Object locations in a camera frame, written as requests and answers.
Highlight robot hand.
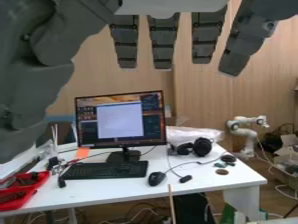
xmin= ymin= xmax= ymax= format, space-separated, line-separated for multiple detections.
xmin=0 ymin=0 xmax=298 ymax=164

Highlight black monitor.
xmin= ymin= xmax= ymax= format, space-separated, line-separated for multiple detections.
xmin=73 ymin=89 xmax=169 ymax=164

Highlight orange paper note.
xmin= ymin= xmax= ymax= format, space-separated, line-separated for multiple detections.
xmin=73 ymin=147 xmax=92 ymax=160

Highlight red tray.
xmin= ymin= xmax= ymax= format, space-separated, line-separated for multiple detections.
xmin=0 ymin=185 xmax=40 ymax=212
xmin=0 ymin=170 xmax=52 ymax=194

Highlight black keyboard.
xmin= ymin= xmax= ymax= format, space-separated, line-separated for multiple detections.
xmin=61 ymin=160 xmax=151 ymax=181

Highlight small black stand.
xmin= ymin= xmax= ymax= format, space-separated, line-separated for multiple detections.
xmin=56 ymin=175 xmax=68 ymax=189

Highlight white plastic bag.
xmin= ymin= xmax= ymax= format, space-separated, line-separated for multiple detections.
xmin=165 ymin=125 xmax=224 ymax=148

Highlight black mouse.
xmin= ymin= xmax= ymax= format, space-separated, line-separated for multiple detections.
xmin=147 ymin=170 xmax=168 ymax=187

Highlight white desk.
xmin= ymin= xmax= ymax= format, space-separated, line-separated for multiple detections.
xmin=0 ymin=142 xmax=269 ymax=224

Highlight black headphones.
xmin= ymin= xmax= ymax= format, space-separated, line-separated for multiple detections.
xmin=176 ymin=136 xmax=214 ymax=158

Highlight small white jointed device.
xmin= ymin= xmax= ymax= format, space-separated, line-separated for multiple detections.
xmin=225 ymin=114 xmax=272 ymax=158

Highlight thin stick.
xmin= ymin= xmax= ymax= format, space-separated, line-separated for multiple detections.
xmin=166 ymin=183 xmax=178 ymax=224

